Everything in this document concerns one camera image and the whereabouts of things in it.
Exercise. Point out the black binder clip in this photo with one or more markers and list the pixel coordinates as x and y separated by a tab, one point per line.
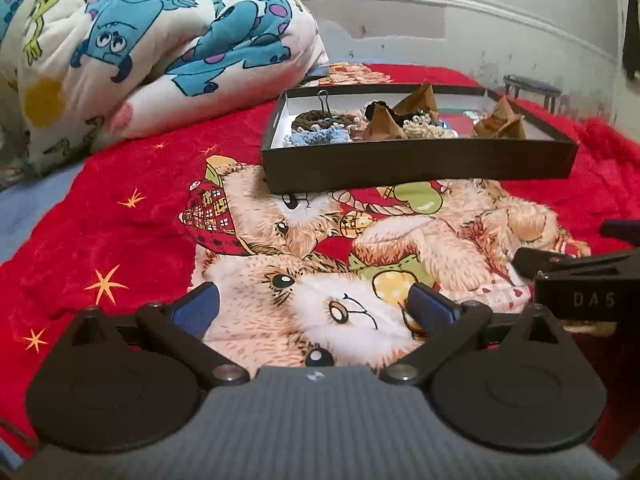
327	110

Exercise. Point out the blue knitted scrunchie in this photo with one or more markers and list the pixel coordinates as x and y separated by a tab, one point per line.
312	137

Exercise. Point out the brown knitted scrunchie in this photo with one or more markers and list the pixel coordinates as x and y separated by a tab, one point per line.
307	119

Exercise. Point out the black fuzzy scrunchie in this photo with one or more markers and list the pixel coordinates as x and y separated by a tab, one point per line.
375	108

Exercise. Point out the dark hanging clothes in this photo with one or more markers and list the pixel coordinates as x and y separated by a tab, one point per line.
631	35

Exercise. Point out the cream knitted scrunchie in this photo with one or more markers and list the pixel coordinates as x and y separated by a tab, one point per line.
425	127

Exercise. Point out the red teddy bear blanket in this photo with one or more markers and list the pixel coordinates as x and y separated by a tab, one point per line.
125	170

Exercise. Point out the cartoon monster printed quilt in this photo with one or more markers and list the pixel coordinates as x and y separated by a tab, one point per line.
150	60

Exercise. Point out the blue padded metal stool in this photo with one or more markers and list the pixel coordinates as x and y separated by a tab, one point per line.
530	81

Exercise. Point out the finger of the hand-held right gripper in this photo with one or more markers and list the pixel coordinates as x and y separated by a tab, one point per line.
622	229
530	262

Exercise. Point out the black shallow cardboard box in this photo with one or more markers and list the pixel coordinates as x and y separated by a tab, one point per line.
400	167

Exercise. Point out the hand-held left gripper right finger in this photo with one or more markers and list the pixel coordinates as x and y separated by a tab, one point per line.
430	310

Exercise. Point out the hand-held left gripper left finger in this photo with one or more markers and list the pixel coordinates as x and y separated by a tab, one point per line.
192	310

